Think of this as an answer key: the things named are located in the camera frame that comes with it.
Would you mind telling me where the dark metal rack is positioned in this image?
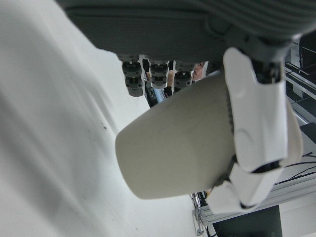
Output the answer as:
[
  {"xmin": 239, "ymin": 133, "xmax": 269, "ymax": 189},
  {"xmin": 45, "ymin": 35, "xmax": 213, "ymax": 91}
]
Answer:
[{"xmin": 283, "ymin": 32, "xmax": 316, "ymax": 129}]

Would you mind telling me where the smooth beige paper cup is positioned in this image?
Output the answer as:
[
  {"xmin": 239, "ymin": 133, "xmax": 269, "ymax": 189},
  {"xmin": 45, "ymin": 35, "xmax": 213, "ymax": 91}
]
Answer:
[{"xmin": 115, "ymin": 70, "xmax": 304, "ymax": 200}]

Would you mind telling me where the aluminium profile bar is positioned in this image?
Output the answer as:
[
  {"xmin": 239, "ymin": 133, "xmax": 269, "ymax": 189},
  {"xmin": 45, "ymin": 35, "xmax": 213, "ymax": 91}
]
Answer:
[{"xmin": 192, "ymin": 172, "xmax": 316, "ymax": 224}]

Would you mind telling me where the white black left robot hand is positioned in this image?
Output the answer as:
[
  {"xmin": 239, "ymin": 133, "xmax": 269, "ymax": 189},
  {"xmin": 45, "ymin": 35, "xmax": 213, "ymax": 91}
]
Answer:
[{"xmin": 55, "ymin": 0, "xmax": 316, "ymax": 214}]

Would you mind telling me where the black panel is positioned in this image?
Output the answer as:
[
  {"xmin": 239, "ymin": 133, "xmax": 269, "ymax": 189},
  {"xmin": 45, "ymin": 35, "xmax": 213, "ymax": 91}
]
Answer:
[{"xmin": 212, "ymin": 204, "xmax": 282, "ymax": 237}]

